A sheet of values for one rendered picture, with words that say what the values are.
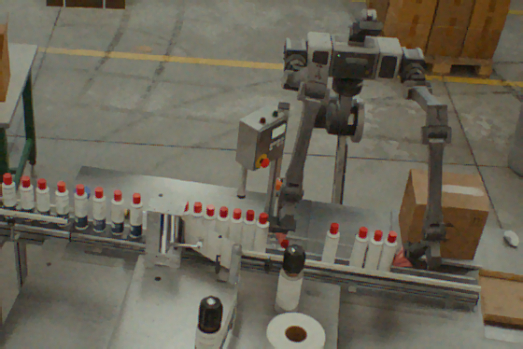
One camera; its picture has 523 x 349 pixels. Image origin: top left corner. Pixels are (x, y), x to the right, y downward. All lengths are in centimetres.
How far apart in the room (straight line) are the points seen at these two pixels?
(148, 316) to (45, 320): 37
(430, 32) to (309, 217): 318
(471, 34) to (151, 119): 253
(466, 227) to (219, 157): 228
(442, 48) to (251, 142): 376
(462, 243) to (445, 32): 325
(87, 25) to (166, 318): 408
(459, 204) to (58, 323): 163
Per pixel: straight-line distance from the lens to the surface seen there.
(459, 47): 677
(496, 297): 361
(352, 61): 360
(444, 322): 343
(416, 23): 659
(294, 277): 311
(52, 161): 540
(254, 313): 322
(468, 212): 354
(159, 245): 332
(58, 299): 333
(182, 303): 323
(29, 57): 491
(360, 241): 335
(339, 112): 379
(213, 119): 582
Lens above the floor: 319
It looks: 37 degrees down
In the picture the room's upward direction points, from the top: 7 degrees clockwise
